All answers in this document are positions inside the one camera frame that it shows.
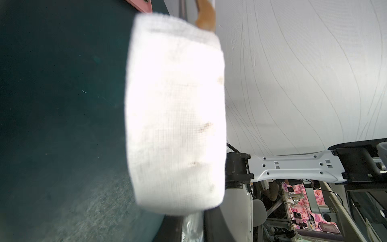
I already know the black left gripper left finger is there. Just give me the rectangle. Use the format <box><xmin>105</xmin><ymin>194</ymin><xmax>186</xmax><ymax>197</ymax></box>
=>
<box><xmin>153</xmin><ymin>215</ymin><xmax>183</xmax><ymax>242</ymax></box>

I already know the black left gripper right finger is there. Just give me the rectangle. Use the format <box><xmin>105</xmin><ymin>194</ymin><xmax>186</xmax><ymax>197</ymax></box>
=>
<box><xmin>204</xmin><ymin>206</ymin><xmax>235</xmax><ymax>242</ymax></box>

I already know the pink tray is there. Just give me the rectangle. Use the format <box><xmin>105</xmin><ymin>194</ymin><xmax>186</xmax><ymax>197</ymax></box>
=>
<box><xmin>126</xmin><ymin>0</ymin><xmax>153</xmax><ymax>14</ymax></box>

